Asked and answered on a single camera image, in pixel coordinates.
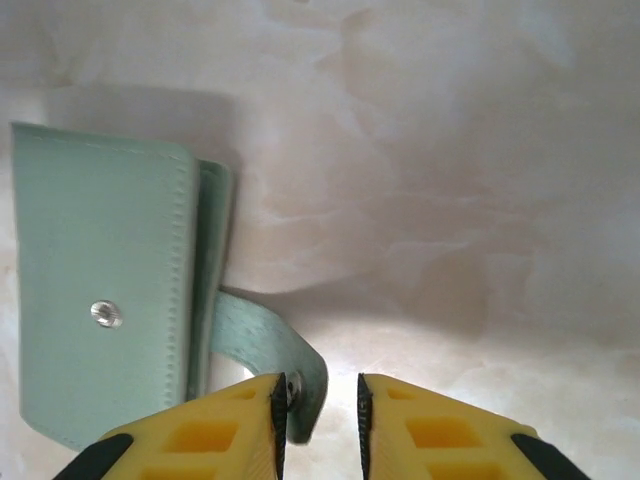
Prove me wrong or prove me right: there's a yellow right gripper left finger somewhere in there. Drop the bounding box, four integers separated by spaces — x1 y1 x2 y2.
52 372 290 480

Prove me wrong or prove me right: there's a mint green card holder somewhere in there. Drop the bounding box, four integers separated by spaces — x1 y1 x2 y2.
9 121 331 451

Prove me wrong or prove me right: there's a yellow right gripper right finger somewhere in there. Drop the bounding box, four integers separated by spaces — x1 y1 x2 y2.
356 372 592 480

